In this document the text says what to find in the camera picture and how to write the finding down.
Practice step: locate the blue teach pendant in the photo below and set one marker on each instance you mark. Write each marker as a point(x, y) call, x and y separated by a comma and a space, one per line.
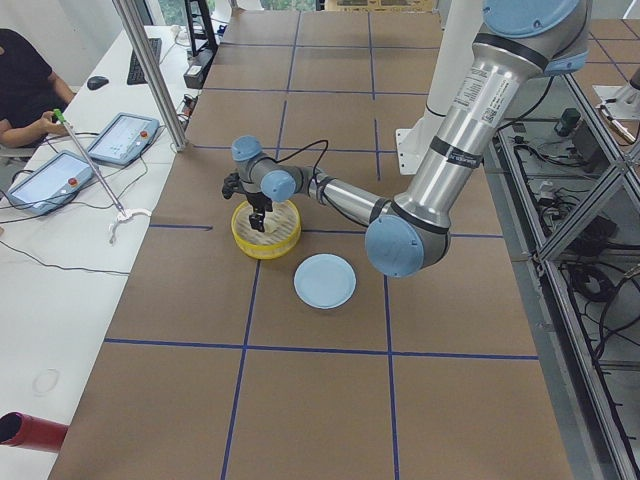
point(51, 185)
point(124, 139)

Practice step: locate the aluminium frame post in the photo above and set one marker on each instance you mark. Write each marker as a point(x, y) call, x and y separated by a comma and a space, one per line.
point(136, 33)

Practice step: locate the person in black shirt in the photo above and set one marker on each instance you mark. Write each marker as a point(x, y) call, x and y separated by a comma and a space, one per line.
point(29, 87)

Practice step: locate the black power adapter box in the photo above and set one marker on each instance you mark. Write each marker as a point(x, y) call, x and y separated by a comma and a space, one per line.
point(198, 69)

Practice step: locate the white plastic hook piece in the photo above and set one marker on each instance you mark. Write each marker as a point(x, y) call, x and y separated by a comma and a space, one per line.
point(125, 223)

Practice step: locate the aluminium side rack frame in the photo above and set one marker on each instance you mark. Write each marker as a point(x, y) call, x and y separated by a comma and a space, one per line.
point(566, 172)

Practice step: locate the person's hand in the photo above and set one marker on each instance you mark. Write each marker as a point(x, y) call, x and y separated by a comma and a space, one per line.
point(49, 125)

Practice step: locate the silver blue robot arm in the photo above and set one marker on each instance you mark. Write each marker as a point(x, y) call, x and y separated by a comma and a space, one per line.
point(489, 50)

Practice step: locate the black computer mouse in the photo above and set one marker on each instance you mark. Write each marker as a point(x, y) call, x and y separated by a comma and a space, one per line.
point(96, 82)

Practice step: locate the light blue round plate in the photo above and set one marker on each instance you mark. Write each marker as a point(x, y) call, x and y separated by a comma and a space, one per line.
point(324, 281)

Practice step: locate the far blue teach pendant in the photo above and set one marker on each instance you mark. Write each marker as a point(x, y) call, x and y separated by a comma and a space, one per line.
point(124, 139)

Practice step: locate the near blue teach pendant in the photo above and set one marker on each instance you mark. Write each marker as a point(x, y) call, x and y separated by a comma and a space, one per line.
point(51, 185)

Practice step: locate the white camera mast pedestal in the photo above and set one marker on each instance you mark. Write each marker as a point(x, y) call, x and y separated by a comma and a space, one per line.
point(425, 110)

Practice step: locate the cream white steamed bun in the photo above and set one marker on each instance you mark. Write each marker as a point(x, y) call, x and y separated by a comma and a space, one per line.
point(270, 227)

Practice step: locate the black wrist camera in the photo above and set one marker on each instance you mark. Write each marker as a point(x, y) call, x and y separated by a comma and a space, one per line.
point(232, 185)

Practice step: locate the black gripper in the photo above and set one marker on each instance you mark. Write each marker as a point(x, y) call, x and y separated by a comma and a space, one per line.
point(259, 202)

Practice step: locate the yellow rimmed bamboo steamer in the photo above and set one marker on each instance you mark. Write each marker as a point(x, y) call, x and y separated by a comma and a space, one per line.
point(282, 230)

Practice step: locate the green tipped metal rod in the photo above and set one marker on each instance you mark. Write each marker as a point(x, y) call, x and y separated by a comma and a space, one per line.
point(69, 129)

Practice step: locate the red cylinder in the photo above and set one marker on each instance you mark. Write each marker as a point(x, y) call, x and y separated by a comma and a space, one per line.
point(29, 432)

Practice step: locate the black stand frame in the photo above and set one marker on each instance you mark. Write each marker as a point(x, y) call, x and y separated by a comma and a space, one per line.
point(201, 33)

